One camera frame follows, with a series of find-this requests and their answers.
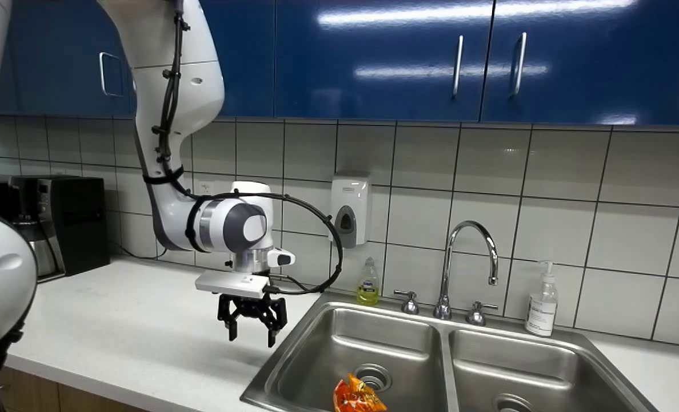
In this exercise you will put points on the stainless steel double sink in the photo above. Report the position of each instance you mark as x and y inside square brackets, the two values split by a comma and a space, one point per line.
[429, 364]

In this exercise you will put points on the chrome faucet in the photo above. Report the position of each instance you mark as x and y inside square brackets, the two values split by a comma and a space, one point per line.
[469, 270]

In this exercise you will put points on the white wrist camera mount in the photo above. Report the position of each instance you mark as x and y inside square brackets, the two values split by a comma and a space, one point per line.
[251, 275]

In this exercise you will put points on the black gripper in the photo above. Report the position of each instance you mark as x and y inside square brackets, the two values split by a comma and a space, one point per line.
[267, 310]

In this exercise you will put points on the green dish soap bottle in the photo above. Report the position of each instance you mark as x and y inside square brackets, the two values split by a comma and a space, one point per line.
[370, 284]

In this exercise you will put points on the black appliance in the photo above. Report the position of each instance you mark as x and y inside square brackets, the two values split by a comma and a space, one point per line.
[62, 218]

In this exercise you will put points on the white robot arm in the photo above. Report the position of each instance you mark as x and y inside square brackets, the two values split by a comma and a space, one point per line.
[180, 91]

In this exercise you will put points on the white pump soap bottle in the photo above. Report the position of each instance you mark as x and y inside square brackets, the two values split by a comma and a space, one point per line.
[542, 305]

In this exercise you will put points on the white wall soap dispenser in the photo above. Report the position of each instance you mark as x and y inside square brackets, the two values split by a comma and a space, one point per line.
[351, 204]

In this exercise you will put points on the orange snack packet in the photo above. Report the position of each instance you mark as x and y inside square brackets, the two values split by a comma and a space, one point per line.
[354, 394]

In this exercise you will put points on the blue upper cabinets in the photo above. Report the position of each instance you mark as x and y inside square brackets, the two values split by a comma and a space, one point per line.
[578, 62]

